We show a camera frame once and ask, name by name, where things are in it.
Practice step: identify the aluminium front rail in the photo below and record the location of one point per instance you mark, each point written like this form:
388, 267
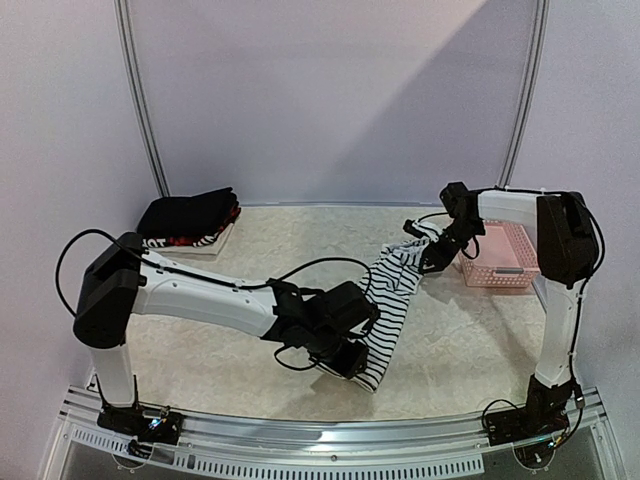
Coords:
227, 447

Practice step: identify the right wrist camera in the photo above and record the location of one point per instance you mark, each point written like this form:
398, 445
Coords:
422, 229

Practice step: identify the red black plaid shirt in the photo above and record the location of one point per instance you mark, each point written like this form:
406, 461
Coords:
209, 238

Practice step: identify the right aluminium frame post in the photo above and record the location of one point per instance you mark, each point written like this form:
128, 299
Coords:
526, 94

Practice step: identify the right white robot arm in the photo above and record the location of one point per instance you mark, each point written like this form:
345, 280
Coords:
570, 249

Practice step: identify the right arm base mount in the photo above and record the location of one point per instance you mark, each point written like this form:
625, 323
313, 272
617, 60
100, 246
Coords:
547, 410

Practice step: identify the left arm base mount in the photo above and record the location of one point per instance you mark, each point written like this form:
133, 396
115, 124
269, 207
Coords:
166, 428

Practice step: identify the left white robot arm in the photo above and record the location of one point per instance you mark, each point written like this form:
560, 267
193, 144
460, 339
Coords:
127, 279

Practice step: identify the aluminium frame post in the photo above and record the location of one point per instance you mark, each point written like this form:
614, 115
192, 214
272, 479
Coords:
526, 94
124, 22

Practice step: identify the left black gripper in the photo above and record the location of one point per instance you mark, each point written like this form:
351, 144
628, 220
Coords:
351, 366

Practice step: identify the black white striped garment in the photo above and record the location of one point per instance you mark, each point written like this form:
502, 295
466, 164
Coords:
393, 279

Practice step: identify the black t-shirt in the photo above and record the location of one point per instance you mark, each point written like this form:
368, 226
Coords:
190, 216

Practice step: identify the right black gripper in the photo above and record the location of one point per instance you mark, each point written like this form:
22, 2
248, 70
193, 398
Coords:
432, 255

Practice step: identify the pink plastic basket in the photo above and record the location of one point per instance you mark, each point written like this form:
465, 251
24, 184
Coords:
507, 258

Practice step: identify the left aluminium frame post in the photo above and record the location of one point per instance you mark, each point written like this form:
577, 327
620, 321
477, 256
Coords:
124, 22

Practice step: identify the white folded garment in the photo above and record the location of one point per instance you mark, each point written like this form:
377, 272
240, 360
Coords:
161, 246

